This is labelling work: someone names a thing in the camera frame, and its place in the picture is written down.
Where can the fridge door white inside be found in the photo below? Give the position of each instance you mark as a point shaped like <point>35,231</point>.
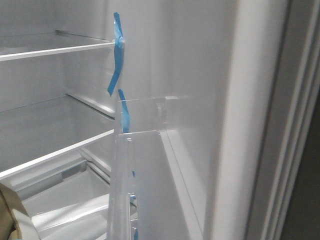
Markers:
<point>245,126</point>

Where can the upper clear door bin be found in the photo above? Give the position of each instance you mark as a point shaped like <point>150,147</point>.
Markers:
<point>149,199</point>

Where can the white fridge interior body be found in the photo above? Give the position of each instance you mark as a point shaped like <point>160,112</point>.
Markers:
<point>81,156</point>

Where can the middle glass fridge shelf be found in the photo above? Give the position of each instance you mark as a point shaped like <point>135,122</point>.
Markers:
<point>36,133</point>

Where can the glass fridge shelf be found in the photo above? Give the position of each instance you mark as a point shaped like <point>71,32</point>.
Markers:
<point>36,133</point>
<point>45,44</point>

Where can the upper glass fridge shelf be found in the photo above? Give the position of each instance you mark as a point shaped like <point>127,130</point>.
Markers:
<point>45,44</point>

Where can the blue tape strip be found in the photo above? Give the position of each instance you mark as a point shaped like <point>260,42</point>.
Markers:
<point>125,115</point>
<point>118,53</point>

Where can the top blue tape strip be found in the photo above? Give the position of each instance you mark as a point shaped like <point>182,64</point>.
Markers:
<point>118,53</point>

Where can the clear crisper drawer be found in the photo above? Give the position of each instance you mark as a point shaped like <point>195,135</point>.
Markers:
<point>68,202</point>

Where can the brown cardboard piece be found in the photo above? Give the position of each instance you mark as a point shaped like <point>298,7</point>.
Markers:
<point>15,223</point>

